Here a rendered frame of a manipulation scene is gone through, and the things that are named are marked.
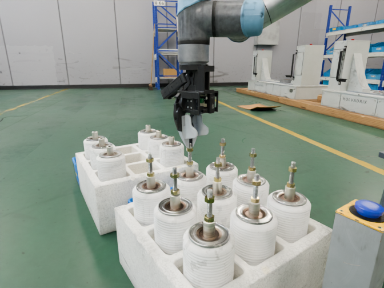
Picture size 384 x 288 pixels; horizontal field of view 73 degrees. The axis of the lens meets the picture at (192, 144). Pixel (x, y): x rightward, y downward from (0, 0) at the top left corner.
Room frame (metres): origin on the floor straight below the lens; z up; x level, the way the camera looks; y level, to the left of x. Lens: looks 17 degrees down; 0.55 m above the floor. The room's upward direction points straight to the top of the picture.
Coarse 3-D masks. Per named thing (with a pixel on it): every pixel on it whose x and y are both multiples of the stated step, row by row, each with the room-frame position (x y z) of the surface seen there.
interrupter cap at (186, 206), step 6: (168, 198) 0.53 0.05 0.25; (186, 198) 0.53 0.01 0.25; (162, 204) 0.51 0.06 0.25; (168, 204) 0.51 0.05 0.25; (186, 204) 0.51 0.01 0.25; (192, 204) 0.50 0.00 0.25; (162, 210) 0.48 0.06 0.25; (168, 210) 0.48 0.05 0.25; (174, 210) 0.49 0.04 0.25; (180, 210) 0.48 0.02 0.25; (186, 210) 0.48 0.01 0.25; (174, 216) 0.46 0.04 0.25
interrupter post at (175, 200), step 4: (172, 196) 0.49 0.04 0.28; (176, 196) 0.49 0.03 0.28; (180, 196) 0.50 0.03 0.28; (172, 200) 0.49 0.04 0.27; (176, 200) 0.49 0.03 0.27; (180, 200) 0.50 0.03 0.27; (172, 204) 0.49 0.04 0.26; (176, 204) 0.49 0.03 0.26; (180, 204) 0.50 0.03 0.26; (172, 208) 0.49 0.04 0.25; (176, 208) 0.49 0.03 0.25
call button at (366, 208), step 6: (360, 204) 0.37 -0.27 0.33; (366, 204) 0.37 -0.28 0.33; (372, 204) 0.37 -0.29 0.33; (378, 204) 0.38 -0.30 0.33; (360, 210) 0.37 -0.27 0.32; (366, 210) 0.36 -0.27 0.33; (372, 210) 0.36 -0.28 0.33; (378, 210) 0.36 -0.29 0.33; (366, 216) 0.36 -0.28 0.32; (372, 216) 0.36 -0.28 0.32; (378, 216) 0.36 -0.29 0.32
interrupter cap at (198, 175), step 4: (180, 172) 0.68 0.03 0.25; (184, 172) 0.68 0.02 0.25; (196, 172) 0.68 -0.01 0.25; (200, 172) 0.68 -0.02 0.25; (180, 176) 0.66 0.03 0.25; (184, 176) 0.66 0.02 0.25; (196, 176) 0.66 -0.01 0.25; (200, 176) 0.66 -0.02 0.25; (184, 180) 0.63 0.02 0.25; (188, 180) 0.63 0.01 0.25; (192, 180) 0.63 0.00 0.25; (196, 180) 0.63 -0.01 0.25
